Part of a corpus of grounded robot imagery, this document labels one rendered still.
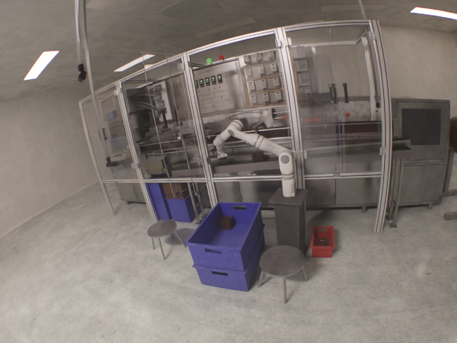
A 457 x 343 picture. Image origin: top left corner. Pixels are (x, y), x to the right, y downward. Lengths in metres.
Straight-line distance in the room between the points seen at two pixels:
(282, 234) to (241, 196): 0.88
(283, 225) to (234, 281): 0.53
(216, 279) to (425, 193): 2.17
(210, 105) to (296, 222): 1.61
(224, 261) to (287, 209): 0.56
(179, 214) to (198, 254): 1.17
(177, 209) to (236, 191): 0.74
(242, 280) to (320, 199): 1.18
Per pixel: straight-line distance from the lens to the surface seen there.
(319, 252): 1.80
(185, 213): 2.53
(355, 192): 2.27
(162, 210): 2.73
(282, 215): 1.57
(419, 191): 2.48
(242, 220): 1.91
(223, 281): 1.61
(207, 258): 1.49
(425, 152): 2.36
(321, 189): 2.22
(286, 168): 1.45
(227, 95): 2.41
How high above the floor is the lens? 1.25
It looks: 18 degrees down
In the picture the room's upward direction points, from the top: 10 degrees counter-clockwise
